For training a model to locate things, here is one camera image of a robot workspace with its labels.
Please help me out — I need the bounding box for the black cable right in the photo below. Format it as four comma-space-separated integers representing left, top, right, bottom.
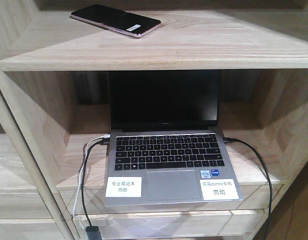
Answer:
223, 137, 273, 240

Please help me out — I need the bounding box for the white label right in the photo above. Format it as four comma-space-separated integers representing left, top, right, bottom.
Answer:
200, 179, 239, 201

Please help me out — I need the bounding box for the grey laptop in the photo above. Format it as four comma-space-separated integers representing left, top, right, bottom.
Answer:
104, 69, 243, 207

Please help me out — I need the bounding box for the white label left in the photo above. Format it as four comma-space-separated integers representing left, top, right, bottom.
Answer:
105, 177, 142, 198

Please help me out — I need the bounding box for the black cable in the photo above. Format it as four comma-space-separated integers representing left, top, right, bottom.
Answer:
81, 141, 111, 228
223, 137, 273, 240

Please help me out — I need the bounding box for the white cable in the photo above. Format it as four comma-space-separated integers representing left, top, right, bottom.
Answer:
72, 134, 111, 231

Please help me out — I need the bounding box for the wooden shelf unit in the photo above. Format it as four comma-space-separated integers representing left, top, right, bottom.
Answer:
0, 0, 308, 239

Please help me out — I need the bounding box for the white label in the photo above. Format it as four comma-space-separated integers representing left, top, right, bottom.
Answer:
105, 177, 142, 198
200, 179, 239, 201

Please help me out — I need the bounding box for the black foldable phone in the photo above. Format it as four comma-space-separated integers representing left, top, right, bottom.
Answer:
71, 4, 161, 38

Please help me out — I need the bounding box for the grey adapter dongle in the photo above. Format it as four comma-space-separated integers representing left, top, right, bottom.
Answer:
86, 226, 102, 240

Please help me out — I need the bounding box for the black cable left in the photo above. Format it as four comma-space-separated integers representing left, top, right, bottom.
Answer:
81, 141, 111, 228

